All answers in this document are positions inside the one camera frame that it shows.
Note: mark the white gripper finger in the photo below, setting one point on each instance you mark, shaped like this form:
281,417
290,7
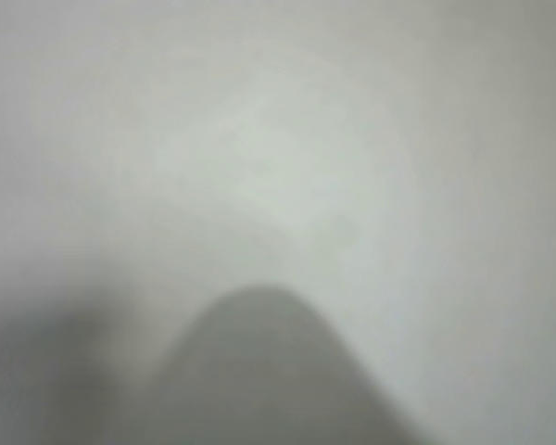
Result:
269,371

